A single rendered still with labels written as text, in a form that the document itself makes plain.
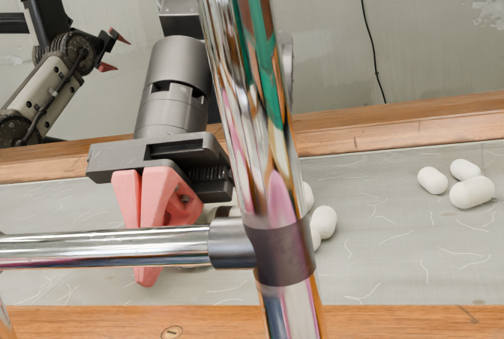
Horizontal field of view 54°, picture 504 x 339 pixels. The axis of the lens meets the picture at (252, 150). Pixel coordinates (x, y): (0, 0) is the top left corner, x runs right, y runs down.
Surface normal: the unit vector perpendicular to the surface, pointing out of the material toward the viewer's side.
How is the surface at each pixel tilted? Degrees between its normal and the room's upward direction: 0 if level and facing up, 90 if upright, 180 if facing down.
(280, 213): 90
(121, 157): 41
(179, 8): 36
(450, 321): 0
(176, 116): 54
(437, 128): 45
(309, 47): 89
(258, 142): 90
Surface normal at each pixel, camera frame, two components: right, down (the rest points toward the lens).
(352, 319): -0.18, -0.94
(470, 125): -0.30, -0.43
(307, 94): -0.22, 0.33
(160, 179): -0.29, -0.15
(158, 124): -0.08, -0.50
